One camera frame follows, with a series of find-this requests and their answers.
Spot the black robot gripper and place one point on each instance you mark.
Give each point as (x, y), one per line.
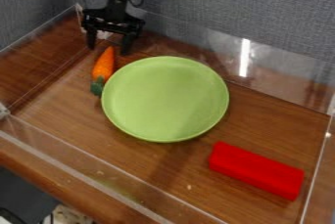
(111, 20)

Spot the orange toy carrot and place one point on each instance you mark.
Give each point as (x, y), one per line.
(101, 71)

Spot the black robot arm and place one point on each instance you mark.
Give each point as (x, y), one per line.
(111, 19)

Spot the light green round plate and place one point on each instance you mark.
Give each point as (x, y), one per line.
(164, 99)

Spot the red rectangular block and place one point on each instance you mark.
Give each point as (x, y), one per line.
(259, 171)

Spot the clear acrylic corner bracket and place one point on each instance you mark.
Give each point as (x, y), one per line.
(100, 34)

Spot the clear acrylic enclosure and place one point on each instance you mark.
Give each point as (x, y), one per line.
(211, 132)

